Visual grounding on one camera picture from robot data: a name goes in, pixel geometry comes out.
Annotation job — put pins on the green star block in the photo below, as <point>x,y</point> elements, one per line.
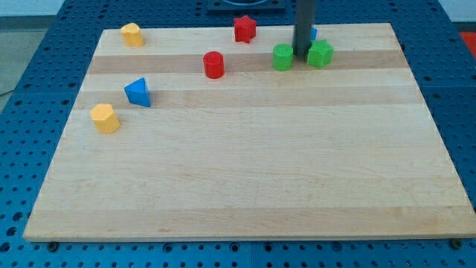
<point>319,54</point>

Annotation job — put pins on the red star block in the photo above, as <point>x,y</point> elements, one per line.
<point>245,29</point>

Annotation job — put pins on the wooden board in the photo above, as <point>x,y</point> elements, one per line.
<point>344,152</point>

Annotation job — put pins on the red cylinder block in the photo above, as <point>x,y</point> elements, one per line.
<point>214,66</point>

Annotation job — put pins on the green cylinder block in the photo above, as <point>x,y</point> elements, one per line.
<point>282,57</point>

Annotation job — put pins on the blue triangle block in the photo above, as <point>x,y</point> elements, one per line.
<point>137,93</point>

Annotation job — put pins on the blue block behind rod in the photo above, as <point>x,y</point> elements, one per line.
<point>313,34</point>

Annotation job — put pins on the yellow hexagon block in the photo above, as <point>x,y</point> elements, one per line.
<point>104,118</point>

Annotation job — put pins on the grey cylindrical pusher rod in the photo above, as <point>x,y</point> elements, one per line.
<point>304,19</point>

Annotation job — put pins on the yellow heart block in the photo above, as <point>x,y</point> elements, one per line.
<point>132,36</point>

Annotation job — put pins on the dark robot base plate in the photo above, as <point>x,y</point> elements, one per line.
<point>226,6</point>

